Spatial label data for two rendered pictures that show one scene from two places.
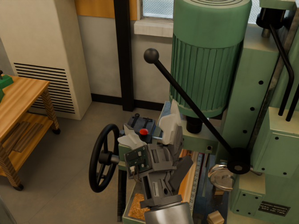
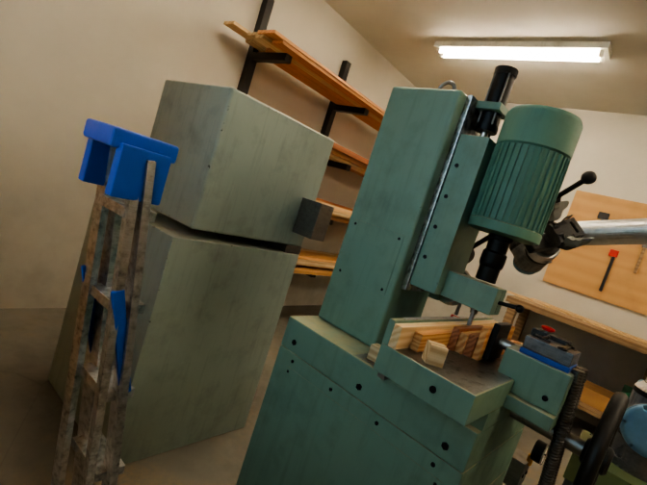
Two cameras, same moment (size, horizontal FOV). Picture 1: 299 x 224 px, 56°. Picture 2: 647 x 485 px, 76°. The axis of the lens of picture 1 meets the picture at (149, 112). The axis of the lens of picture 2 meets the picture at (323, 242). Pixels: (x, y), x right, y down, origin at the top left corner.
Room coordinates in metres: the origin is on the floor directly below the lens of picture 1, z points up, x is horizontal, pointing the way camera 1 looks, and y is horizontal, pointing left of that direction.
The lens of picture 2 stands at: (1.79, -0.08, 1.15)
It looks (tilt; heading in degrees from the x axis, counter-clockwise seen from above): 6 degrees down; 205
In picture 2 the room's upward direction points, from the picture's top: 18 degrees clockwise
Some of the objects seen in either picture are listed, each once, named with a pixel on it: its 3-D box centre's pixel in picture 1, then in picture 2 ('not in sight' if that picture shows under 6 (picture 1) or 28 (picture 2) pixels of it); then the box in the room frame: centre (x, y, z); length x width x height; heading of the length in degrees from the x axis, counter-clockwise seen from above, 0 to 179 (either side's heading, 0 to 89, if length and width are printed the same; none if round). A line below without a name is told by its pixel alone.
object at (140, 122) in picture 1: (139, 131); (551, 346); (0.73, 0.04, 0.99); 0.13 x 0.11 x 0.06; 164
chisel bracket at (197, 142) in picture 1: (198, 139); (472, 294); (0.65, -0.17, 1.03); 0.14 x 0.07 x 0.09; 74
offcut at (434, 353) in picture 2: not in sight; (434, 353); (0.94, -0.17, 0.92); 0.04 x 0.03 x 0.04; 117
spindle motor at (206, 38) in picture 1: (204, 54); (523, 177); (0.65, -0.15, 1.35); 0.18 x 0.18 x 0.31
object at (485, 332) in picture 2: not in sight; (495, 341); (0.66, -0.08, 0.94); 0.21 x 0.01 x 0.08; 164
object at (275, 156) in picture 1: (280, 143); not in sight; (0.45, -0.31, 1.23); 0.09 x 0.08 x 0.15; 74
